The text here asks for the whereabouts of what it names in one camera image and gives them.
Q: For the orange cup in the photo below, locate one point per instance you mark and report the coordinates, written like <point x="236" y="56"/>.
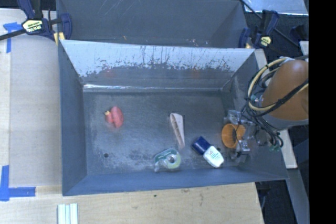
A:
<point x="231" y="136"/>

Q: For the pale wood board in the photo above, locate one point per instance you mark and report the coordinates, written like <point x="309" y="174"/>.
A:
<point x="34" y="112"/>

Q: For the beige ribbed wedge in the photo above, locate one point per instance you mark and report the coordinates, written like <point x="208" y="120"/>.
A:
<point x="178" y="129"/>

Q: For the white bottle with blue cap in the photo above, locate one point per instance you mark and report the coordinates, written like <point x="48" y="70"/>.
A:
<point x="208" y="152"/>

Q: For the green tape dispenser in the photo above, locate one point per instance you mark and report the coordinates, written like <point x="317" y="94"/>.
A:
<point x="169" y="160"/>

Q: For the grey metal bin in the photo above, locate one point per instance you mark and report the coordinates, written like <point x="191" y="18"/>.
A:
<point x="147" y="112"/>

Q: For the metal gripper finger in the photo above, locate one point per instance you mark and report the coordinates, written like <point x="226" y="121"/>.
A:
<point x="231" y="116"/>
<point x="240" y="152"/>

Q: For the red toy duck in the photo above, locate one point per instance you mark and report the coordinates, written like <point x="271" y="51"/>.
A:
<point x="115" y="116"/>

